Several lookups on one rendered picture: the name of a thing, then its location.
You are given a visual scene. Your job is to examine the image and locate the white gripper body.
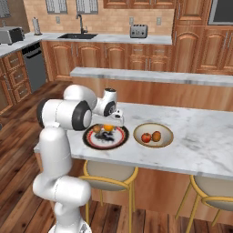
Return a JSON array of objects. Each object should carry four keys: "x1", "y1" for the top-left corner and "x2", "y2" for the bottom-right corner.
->
[{"x1": 103, "y1": 116, "x2": 126, "y2": 128}]

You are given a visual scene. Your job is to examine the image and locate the black rimmed patterned plate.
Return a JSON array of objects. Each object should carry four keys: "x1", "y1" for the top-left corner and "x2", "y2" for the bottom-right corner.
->
[{"x1": 82, "y1": 123, "x2": 130, "y2": 151}]

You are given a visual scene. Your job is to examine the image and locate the beige bowl with gold rim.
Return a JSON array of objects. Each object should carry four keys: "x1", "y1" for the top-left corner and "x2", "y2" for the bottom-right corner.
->
[{"x1": 133, "y1": 122, "x2": 175, "y2": 149}]

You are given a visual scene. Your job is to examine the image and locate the wooden marble topped dining island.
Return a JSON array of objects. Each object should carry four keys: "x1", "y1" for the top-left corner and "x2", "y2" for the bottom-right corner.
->
[{"x1": 33, "y1": 66, "x2": 233, "y2": 226}]

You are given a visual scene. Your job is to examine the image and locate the red apple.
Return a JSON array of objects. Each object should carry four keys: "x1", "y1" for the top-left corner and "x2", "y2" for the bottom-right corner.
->
[{"x1": 140, "y1": 132, "x2": 152, "y2": 144}]

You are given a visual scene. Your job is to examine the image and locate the brown orange round fruit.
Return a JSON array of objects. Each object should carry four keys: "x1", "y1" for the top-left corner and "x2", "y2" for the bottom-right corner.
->
[{"x1": 151, "y1": 130, "x2": 162, "y2": 143}]

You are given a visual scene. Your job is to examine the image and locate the yellow framed cushioned stool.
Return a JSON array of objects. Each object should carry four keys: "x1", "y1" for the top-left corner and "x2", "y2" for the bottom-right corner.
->
[
  {"x1": 78, "y1": 159, "x2": 139, "y2": 233},
  {"x1": 175, "y1": 174, "x2": 233, "y2": 233}
]

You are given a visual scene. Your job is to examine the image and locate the wooden base cupboard run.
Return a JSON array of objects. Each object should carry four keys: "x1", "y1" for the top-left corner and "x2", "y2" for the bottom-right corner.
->
[{"x1": 40, "y1": 40, "x2": 175, "y2": 82}]

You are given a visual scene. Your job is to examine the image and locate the black sink basin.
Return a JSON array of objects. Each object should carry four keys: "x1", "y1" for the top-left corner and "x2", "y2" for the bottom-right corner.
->
[{"x1": 57, "y1": 33, "x2": 98, "y2": 40}]

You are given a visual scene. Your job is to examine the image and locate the silver toaster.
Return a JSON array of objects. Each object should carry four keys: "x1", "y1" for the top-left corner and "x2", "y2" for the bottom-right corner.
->
[{"x1": 129, "y1": 24, "x2": 149, "y2": 39}]

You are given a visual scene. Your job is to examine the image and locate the grey dishwasher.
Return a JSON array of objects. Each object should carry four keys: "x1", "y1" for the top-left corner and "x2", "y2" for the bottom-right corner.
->
[{"x1": 21, "y1": 42, "x2": 48, "y2": 93}]

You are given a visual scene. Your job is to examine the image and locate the black tap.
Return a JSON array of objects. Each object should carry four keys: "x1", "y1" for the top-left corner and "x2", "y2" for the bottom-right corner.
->
[{"x1": 76, "y1": 13, "x2": 89, "y2": 35}]

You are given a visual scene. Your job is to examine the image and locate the wooden drawer cabinet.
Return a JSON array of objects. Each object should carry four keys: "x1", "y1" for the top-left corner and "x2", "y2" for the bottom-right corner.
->
[{"x1": 0, "y1": 49, "x2": 33, "y2": 116}]

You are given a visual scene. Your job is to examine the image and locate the tall wooden cupboard unit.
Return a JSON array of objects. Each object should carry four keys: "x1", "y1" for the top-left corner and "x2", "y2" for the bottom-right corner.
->
[{"x1": 171, "y1": 0, "x2": 233, "y2": 76}]

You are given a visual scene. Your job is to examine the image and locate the grey window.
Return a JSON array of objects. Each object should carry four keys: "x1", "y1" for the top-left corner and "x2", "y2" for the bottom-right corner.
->
[
  {"x1": 45, "y1": 0, "x2": 68, "y2": 15},
  {"x1": 76, "y1": 0, "x2": 99, "y2": 15},
  {"x1": 0, "y1": 0, "x2": 12, "y2": 19}
]

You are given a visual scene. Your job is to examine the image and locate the paper towel holder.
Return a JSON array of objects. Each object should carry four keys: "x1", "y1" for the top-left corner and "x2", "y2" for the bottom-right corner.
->
[{"x1": 32, "y1": 16, "x2": 43, "y2": 36}]

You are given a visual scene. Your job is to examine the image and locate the silver toaster oven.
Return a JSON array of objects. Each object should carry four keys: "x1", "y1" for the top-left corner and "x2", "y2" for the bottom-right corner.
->
[{"x1": 0, "y1": 25, "x2": 25, "y2": 46}]

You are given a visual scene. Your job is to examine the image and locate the built-in steel oven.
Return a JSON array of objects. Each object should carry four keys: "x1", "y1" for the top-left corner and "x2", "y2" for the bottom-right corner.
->
[{"x1": 208, "y1": 0, "x2": 233, "y2": 26}]

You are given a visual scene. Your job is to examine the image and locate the wooden wall cupboards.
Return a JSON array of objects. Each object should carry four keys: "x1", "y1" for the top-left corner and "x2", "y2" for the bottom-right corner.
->
[{"x1": 103, "y1": 0, "x2": 177, "y2": 10}]

